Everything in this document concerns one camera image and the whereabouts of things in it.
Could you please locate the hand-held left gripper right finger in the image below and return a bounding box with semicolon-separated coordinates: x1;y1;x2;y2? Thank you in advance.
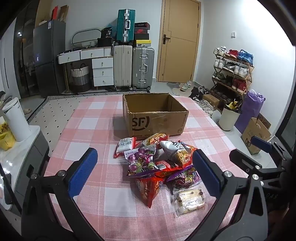
183;149;270;241

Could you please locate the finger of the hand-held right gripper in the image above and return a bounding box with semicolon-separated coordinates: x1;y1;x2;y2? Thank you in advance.
229;149;286;179
251;136;289;160

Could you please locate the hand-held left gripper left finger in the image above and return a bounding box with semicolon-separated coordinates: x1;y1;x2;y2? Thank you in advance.
21;147;104;241

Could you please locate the purple candy packet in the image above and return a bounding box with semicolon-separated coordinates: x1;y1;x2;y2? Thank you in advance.
166;167;201;195
124;146;160;178

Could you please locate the orange noodle snack packet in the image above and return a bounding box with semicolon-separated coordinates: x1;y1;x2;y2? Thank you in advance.
176;144;197;168

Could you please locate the clear pastry packet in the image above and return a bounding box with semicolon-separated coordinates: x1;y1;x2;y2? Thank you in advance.
171;188;207;218

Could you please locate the white black snack packet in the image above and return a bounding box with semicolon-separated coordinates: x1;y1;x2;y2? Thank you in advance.
159;140;185;158

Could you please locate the white red snack packet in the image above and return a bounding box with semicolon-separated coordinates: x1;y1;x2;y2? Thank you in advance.
113;137;137;159

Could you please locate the red chip bag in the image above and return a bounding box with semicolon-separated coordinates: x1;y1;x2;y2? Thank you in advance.
136;176;165;209

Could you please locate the yellow noodle snack packet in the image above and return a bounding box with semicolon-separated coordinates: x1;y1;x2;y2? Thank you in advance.
142;133;167;147

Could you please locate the brown cardboard box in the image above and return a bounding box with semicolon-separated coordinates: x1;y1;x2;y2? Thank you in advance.
240;117;271;156
122;93;189;140

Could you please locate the brown cardboard box on floor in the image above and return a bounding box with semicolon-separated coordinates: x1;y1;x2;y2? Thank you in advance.
240;117;271;156

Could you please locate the purple bag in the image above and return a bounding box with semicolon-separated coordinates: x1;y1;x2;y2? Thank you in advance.
234;89;266;135

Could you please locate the white round bin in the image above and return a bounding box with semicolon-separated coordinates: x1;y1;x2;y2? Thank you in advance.
218;104;242;132

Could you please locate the pink plaid tablecloth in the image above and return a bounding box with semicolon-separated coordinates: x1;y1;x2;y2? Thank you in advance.
44;94;278;241

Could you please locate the yellow crumpled wrapper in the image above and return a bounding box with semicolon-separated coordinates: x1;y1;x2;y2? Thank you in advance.
226;99;241;111

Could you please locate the white grey cabinet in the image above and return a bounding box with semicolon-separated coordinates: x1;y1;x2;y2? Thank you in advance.
0;125;50;216

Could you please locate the striped sneakers pair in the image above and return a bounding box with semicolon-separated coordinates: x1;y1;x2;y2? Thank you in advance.
198;100;215;117

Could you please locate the small cardboard box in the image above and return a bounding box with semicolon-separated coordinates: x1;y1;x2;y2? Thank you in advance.
202;94;220;110

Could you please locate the black white patterned rug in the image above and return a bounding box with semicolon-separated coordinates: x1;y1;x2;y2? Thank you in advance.
26;91;126;130

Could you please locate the wooden shoe rack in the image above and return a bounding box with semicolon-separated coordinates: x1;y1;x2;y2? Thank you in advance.
211;47;255;109

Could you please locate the group of assorted shoes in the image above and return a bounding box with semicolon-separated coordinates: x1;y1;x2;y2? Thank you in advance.
212;46;253;100

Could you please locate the black shoes pair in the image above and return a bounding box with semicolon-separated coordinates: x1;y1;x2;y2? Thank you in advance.
188;86;207;100

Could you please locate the yellow plastic bag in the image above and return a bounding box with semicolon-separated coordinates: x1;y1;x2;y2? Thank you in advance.
0;117;16;151

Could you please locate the white cylindrical appliance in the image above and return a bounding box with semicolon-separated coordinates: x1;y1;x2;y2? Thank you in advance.
2;97;31;142

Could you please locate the grey door mat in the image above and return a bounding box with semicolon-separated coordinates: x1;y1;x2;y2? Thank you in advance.
166;82;185;95

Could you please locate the woven laundry basket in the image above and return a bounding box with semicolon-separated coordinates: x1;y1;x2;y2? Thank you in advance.
69;63;90;93

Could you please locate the white desk with drawers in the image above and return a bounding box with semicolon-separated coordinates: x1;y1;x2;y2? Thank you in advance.
58;46;114;91

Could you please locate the beige suitcase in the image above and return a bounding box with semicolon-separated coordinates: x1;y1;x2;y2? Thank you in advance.
113;44;133;91

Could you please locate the grey refrigerator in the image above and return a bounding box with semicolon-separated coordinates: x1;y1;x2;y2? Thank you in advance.
33;20;66;98

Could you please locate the silver suitcase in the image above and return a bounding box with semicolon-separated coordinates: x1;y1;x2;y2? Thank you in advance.
132;46;155;91

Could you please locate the dark glass cabinet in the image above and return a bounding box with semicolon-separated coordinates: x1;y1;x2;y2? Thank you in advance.
13;0;40;99

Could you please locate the wooden door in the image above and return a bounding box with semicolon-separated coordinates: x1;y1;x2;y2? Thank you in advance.
156;0;201;82

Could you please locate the arched mirror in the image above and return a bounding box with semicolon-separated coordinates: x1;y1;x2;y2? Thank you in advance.
71;28;102;50

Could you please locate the black printed box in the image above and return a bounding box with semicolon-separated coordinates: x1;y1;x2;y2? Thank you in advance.
100;27;113;39

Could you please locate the yellow black box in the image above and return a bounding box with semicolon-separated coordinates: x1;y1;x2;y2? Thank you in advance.
135;39;152;48

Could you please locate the teal suitcase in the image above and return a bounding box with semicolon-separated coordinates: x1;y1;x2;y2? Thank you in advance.
116;9;136;45

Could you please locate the small brown cardboard sheet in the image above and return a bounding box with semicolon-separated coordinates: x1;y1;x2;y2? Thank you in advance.
60;5;69;22

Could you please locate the red flat folder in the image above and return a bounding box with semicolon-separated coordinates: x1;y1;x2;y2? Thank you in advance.
51;7;61;22

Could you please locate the tall brown cardboard sheet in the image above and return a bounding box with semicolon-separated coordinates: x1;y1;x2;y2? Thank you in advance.
37;0;53;24

